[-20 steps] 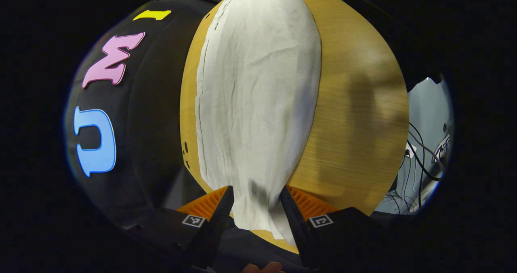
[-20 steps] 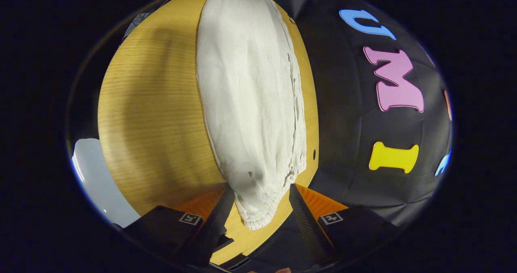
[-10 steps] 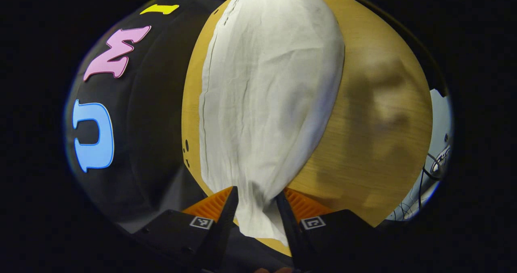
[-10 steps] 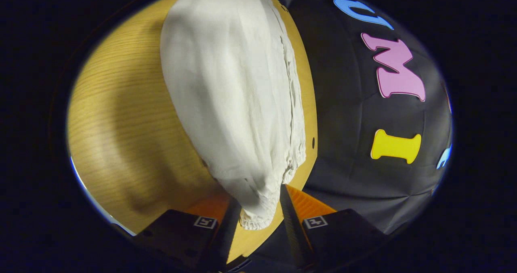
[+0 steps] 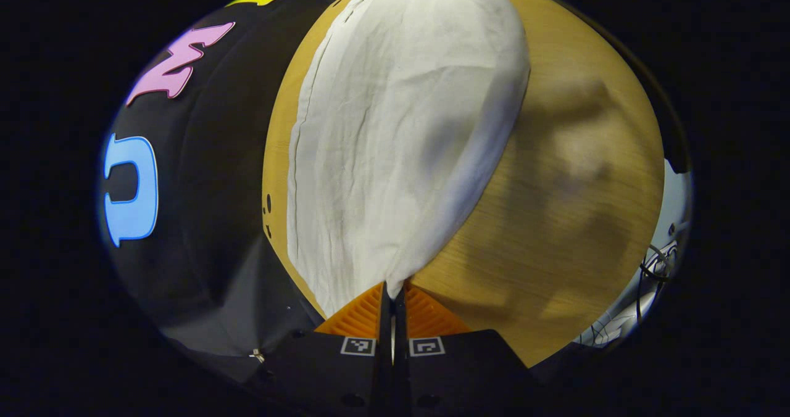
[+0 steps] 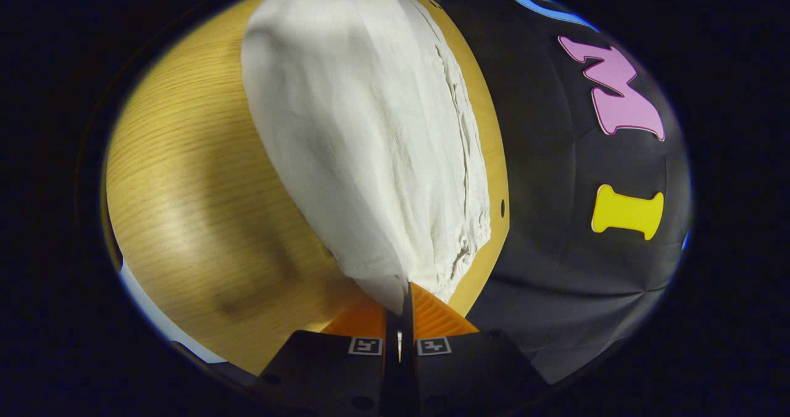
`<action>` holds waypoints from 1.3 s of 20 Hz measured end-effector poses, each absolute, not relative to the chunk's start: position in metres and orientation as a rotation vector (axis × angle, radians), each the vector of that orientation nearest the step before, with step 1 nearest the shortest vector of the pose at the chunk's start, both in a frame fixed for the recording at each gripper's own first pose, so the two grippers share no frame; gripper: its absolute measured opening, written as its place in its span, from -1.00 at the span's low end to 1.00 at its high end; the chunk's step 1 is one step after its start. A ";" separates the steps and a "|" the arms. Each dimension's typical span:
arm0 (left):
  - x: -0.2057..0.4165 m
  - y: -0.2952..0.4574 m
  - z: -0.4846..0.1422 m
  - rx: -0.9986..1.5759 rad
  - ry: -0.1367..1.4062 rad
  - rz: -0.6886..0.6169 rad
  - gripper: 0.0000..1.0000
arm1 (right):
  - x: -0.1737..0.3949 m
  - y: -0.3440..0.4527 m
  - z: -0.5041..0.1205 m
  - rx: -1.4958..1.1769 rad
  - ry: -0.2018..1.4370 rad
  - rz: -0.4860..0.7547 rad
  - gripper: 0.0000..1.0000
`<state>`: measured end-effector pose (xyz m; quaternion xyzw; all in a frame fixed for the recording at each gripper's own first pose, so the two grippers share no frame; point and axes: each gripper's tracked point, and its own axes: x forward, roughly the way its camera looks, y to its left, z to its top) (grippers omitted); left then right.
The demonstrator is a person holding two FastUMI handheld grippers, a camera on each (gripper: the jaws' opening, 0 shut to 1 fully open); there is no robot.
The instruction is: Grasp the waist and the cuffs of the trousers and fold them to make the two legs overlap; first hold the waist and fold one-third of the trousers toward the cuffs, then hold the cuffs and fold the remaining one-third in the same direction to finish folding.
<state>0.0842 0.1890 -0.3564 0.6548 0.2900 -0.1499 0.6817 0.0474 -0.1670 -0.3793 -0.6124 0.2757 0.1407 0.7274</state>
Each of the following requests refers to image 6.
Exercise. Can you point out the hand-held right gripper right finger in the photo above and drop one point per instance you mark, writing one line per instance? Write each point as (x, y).
(463, 374)

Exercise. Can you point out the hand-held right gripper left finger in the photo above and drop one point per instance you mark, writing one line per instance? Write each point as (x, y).
(345, 374)

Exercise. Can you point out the white jeans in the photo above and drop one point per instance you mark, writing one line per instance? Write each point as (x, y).
(358, 127)

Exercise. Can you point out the black backdrop cloth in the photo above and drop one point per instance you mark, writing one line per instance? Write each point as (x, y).
(543, 219)

